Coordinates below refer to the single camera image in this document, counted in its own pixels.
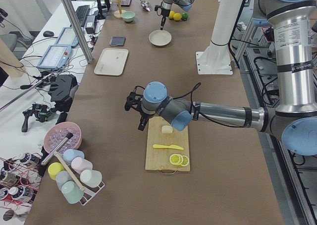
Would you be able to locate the far blue teach pendant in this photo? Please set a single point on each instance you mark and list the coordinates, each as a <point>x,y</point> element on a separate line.
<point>67,37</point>

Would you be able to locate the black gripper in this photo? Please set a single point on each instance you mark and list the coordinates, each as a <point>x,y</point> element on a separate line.
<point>163,13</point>
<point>145,115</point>

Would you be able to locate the yellow lemon far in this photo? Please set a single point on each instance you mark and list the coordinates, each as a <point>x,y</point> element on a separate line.
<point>171,15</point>

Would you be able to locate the blue teach pendant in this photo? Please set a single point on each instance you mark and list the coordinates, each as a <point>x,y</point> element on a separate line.
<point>55,57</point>
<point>67,37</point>

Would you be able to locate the yellow plastic knife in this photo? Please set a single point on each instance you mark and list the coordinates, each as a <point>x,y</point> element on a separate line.
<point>172,147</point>

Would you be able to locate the grey cup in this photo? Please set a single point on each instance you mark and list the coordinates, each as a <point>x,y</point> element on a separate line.
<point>61,178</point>

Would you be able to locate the near blue teach pendant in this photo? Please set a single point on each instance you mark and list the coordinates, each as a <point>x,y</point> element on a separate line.
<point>55,57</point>

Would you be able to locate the pink cup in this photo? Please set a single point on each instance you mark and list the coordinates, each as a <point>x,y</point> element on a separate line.
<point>80,164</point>

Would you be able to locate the white cup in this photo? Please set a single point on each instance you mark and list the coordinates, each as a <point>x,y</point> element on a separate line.
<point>91,178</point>

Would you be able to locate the cream rabbit tray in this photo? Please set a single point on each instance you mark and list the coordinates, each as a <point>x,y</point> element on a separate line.
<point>111,62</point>

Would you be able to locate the black computer mouse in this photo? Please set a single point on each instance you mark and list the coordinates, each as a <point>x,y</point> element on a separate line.
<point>48,34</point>

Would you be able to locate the yellow cup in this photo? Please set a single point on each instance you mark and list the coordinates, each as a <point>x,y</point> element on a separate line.
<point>54,169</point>

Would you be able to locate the grey folded cloth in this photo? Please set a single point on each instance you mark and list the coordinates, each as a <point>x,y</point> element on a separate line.
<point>117,41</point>

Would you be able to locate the yellow lemon near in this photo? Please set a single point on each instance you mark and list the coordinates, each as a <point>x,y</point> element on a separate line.
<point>177,17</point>

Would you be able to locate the white steamed bun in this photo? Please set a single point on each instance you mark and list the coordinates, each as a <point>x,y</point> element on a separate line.
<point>166,129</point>

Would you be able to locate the green lime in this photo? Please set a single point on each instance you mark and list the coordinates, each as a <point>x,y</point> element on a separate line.
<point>184,16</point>

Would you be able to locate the black keyboard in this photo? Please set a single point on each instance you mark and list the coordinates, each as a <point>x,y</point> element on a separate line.
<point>82,13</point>

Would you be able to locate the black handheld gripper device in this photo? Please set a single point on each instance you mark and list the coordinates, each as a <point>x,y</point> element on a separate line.
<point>41,112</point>

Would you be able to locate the lemon slices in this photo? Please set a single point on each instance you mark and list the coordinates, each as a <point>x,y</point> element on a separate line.
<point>179,160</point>

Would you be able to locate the white camera pillar base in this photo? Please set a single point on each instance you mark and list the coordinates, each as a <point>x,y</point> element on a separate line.
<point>215,59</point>

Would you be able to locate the mint green bowl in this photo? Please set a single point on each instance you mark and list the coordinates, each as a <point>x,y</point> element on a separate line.
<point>128,16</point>

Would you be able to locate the pink bowl of ice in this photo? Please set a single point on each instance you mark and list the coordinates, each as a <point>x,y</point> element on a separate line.
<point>59,132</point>

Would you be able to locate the mint green cup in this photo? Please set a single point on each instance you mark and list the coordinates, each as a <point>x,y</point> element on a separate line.
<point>71,192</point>

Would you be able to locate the blue cup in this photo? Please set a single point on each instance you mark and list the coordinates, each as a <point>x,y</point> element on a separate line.
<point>70,154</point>

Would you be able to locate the aluminium frame post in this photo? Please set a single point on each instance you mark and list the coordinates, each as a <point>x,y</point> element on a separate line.
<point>68,6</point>

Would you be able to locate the cream round plate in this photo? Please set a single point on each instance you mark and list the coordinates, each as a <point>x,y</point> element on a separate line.
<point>160,37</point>

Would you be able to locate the metal rod black tip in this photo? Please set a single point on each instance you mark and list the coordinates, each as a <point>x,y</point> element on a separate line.
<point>59,145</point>

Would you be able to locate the metal scoop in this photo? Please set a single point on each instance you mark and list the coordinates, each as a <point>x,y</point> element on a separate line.
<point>146,6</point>

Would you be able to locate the wooden mug tree stand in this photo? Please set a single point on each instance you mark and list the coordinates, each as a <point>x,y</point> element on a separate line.
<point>119,4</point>

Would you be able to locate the white cup rack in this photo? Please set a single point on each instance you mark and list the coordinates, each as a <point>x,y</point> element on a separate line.
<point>90,193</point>

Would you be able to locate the yellow lemon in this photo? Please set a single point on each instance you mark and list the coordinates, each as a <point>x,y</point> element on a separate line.
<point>177,17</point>
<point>171,15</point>

